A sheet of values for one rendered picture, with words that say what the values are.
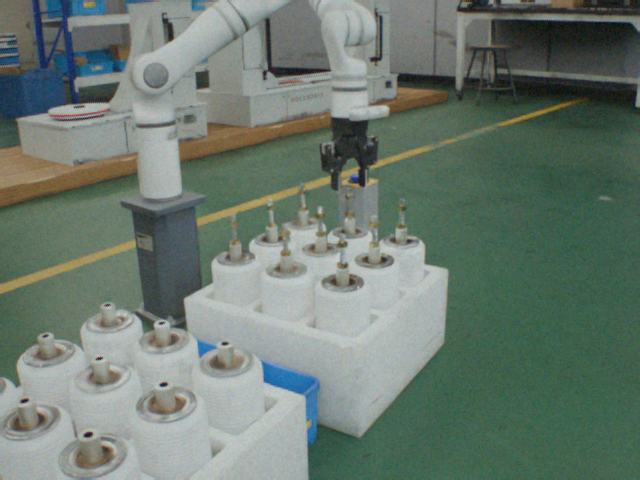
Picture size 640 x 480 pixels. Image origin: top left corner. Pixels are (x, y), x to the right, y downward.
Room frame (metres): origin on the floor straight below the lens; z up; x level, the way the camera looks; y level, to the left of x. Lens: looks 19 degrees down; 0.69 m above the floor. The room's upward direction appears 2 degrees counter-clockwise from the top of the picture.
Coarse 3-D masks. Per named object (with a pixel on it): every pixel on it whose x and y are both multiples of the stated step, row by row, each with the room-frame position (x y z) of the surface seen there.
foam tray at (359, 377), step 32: (416, 288) 1.13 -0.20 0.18; (192, 320) 1.10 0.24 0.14; (224, 320) 1.06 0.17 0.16; (256, 320) 1.02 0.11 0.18; (384, 320) 1.00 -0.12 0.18; (416, 320) 1.09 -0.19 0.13; (256, 352) 1.02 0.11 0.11; (288, 352) 0.98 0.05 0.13; (320, 352) 0.94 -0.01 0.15; (352, 352) 0.91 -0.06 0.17; (384, 352) 0.97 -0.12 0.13; (416, 352) 1.09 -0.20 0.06; (320, 384) 0.94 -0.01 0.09; (352, 384) 0.91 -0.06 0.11; (384, 384) 0.98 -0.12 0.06; (320, 416) 0.94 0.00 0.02; (352, 416) 0.91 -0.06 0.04
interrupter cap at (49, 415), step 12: (36, 408) 0.63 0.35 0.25; (48, 408) 0.64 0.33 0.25; (0, 420) 0.61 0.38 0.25; (12, 420) 0.61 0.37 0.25; (48, 420) 0.61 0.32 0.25; (0, 432) 0.58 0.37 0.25; (12, 432) 0.58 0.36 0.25; (24, 432) 0.58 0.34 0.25; (36, 432) 0.59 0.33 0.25; (48, 432) 0.59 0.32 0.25
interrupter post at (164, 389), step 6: (156, 384) 0.65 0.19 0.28; (162, 384) 0.65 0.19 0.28; (168, 384) 0.65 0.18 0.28; (156, 390) 0.64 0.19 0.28; (162, 390) 0.64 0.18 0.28; (168, 390) 0.64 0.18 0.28; (156, 396) 0.64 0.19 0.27; (162, 396) 0.64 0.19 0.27; (168, 396) 0.64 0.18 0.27; (162, 402) 0.64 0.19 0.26; (168, 402) 0.64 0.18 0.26; (174, 402) 0.65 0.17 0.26; (162, 408) 0.64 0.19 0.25; (168, 408) 0.64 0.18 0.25
